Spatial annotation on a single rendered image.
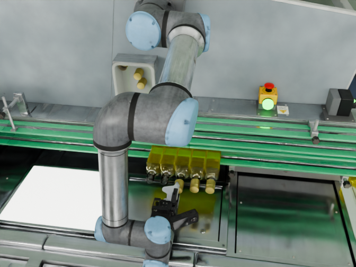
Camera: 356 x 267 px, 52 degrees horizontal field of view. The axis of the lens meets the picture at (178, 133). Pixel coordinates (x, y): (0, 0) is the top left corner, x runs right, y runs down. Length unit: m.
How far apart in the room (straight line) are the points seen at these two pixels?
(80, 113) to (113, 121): 0.89
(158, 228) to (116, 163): 0.24
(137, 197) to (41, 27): 0.81
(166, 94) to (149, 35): 0.35
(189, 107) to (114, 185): 0.30
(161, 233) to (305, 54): 0.89
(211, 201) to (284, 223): 0.30
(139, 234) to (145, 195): 0.47
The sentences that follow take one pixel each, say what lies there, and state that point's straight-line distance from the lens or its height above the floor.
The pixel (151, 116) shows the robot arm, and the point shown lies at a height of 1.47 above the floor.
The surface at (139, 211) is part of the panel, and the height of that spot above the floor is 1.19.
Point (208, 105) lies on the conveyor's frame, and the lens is 1.55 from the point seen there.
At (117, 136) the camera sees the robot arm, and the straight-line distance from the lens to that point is 0.86.
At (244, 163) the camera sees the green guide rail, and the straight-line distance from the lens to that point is 1.55.
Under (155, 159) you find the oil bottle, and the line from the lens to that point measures 1.47.
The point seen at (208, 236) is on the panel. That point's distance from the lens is 1.40.
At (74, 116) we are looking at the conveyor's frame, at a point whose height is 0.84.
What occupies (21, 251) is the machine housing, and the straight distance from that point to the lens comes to 1.51.
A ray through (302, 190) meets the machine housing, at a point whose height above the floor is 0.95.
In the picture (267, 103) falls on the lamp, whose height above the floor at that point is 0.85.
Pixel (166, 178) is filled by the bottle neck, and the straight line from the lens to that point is 1.40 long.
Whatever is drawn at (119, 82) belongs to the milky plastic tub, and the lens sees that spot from 1.59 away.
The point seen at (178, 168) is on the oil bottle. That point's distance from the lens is 1.43.
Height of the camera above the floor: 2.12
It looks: 52 degrees down
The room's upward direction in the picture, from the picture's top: 166 degrees counter-clockwise
